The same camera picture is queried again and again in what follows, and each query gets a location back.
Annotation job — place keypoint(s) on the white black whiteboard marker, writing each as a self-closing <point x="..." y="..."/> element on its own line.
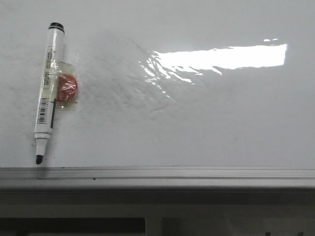
<point x="48" y="90"/>

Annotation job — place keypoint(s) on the white whiteboard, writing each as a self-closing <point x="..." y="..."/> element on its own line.
<point x="206" y="83"/>

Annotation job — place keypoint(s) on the red magnet under clear tape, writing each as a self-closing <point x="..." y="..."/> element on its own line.
<point x="68" y="86"/>

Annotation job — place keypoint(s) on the silver aluminium whiteboard frame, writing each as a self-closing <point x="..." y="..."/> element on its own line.
<point x="99" y="179"/>

